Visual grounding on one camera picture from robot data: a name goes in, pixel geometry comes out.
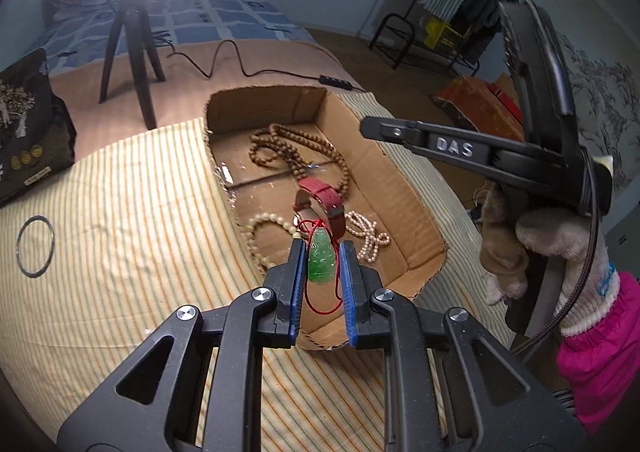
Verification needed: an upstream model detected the yellow box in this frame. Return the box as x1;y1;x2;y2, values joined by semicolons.
422;17;463;50

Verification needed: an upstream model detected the person's right forearm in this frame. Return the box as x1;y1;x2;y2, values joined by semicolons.
557;269;640;435

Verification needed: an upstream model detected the red leather watch strap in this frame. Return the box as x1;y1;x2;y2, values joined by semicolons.
292;177;347;239

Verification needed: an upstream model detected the cardboard box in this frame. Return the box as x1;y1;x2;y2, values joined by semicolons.
202;85;447;352

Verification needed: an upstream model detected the black tripod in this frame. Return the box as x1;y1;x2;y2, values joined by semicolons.
98;0;167;129

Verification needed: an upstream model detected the tan bedsheet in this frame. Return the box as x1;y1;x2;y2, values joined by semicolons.
47;37;376;143

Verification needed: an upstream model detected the red flat box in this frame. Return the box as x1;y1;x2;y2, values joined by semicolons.
490;82;523;133

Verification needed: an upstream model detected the dark printed bag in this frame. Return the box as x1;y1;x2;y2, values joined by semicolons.
0;48;77;207

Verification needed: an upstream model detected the cream bead bracelet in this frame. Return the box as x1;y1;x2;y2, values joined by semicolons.
243;212;303;275

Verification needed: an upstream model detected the thin metal bangle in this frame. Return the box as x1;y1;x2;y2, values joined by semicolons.
15;215;56;277

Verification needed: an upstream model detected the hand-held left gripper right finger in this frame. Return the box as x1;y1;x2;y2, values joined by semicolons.
339;241;586;452

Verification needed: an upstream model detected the blue patterned bedsheet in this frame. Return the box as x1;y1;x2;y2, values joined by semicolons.
0;0;316;78

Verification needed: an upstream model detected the green jade pendant red cord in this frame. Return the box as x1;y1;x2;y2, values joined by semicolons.
295;218;346;315

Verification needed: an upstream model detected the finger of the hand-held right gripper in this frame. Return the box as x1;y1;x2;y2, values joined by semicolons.
360;115;583;205

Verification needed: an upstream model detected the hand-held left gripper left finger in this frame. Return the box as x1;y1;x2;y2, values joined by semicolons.
56;238;307;452

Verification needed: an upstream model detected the black power cable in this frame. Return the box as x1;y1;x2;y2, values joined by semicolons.
152;30;366;93

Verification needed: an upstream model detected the brown wooden bead necklace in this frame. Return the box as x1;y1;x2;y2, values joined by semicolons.
248;123;352;200

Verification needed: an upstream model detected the person's right hand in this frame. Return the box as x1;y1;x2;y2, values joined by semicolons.
479;182;621;338

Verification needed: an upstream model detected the white pearl necklace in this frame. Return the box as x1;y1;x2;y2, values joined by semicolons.
344;209;391;264

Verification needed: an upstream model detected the orange red box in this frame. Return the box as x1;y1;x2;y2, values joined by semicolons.
434;76;526;143

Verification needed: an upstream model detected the black metal clothes rack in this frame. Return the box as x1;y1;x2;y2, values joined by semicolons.
370;0;521;73

